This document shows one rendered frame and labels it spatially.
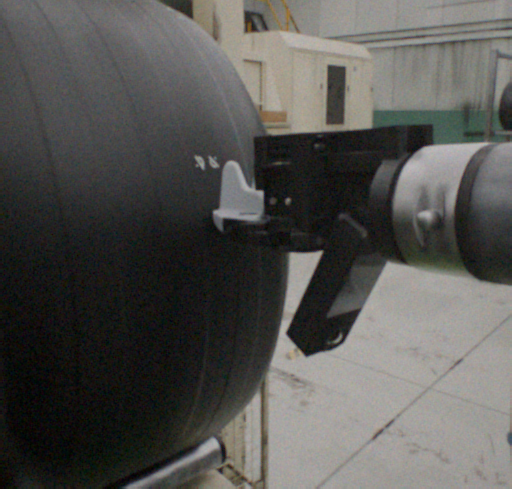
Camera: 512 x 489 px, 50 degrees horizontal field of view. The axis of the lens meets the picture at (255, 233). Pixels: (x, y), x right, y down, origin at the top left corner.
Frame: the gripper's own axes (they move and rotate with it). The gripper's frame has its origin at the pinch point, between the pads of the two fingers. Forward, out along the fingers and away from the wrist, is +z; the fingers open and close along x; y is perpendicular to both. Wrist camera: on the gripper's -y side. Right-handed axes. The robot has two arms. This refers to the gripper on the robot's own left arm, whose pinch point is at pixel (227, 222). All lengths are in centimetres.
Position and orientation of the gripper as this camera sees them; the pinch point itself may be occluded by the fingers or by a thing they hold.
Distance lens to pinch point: 48.7
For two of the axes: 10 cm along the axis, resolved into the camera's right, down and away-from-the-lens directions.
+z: -6.3, -0.8, 7.7
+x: -7.7, 1.4, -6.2
